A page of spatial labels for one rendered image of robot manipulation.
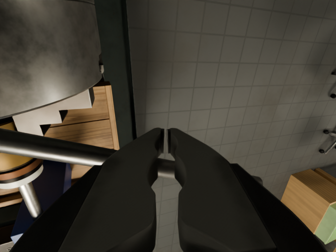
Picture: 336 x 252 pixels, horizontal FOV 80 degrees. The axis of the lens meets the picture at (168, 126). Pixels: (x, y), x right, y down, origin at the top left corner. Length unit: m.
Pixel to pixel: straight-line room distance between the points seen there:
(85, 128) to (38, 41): 0.40
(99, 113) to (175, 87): 1.10
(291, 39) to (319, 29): 0.33
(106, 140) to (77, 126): 0.09
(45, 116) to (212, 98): 1.58
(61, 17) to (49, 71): 0.05
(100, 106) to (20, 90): 0.37
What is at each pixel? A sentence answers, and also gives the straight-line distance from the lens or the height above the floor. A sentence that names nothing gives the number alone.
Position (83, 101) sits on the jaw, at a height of 1.12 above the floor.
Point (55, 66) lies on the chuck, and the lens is 0.22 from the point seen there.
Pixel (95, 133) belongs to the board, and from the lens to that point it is 0.60.
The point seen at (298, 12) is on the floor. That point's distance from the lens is 2.20.
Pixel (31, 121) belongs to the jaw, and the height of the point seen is 1.11.
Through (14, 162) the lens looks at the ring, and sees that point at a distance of 0.37.
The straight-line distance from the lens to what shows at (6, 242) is 0.65.
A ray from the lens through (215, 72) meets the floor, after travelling 1.74.
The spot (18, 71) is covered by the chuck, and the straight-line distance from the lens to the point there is 0.21.
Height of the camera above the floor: 1.41
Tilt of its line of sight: 56 degrees down
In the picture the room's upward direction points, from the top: 141 degrees clockwise
